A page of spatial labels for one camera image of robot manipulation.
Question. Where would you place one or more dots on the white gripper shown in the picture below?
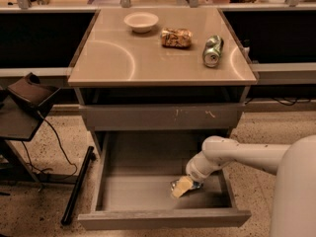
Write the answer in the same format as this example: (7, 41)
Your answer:
(196, 172)

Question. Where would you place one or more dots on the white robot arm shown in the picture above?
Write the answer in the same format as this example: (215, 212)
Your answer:
(293, 165)

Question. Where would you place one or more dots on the open middle drawer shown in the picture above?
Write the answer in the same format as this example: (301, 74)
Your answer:
(133, 186)

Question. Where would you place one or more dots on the closed top drawer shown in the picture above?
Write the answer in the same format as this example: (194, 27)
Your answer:
(161, 117)

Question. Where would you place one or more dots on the grey drawer cabinet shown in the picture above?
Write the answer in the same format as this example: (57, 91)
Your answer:
(120, 67)

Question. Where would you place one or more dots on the green soda can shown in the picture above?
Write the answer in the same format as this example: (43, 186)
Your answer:
(212, 51)

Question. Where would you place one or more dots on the black floor bar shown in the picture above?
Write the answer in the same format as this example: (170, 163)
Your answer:
(67, 216)

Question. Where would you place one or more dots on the crumpled brown snack bag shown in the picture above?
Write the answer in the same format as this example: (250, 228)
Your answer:
(179, 38)

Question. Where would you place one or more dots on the white bowl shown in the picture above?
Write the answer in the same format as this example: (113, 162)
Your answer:
(141, 22)

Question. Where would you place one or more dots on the dark brown side stand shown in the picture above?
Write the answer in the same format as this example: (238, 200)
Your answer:
(27, 102)

